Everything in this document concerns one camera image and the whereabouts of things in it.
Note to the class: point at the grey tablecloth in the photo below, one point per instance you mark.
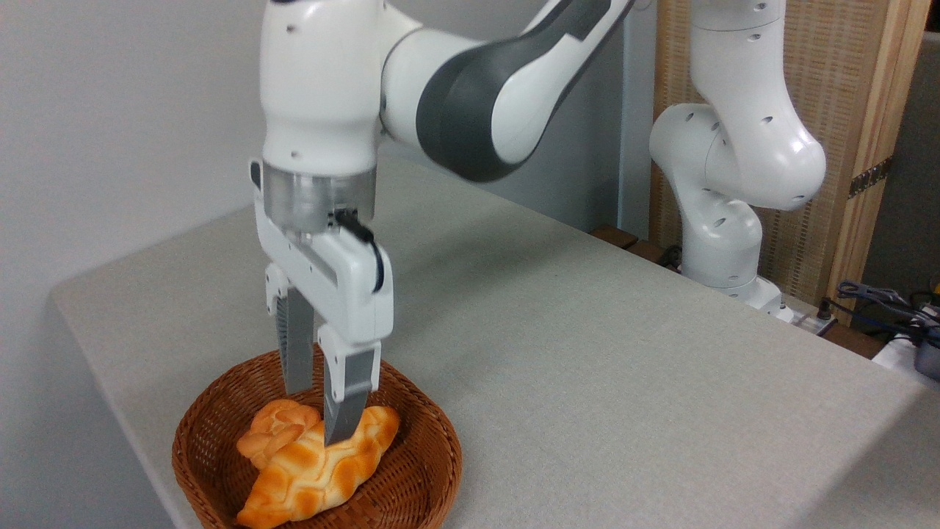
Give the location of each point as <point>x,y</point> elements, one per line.
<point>587,330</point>

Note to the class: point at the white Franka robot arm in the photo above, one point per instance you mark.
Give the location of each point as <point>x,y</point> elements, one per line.
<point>323,88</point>

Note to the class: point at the long braided bread loaf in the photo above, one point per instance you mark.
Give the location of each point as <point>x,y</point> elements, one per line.
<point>316,477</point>

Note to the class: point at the brown wooden ledge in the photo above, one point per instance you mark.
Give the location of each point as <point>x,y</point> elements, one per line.
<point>614,236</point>

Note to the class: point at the wooden woven folding screen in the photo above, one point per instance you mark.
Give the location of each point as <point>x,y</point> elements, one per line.
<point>844,73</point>

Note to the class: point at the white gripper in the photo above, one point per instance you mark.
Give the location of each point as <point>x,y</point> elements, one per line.
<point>345,286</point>

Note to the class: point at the black metal screen hinge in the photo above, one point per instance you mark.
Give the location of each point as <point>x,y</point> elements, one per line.
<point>871,177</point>

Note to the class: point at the round golden bread roll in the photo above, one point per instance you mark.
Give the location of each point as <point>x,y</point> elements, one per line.
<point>272,430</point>

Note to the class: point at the brown wicker basket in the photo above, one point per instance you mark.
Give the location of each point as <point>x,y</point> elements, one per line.
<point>426,463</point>

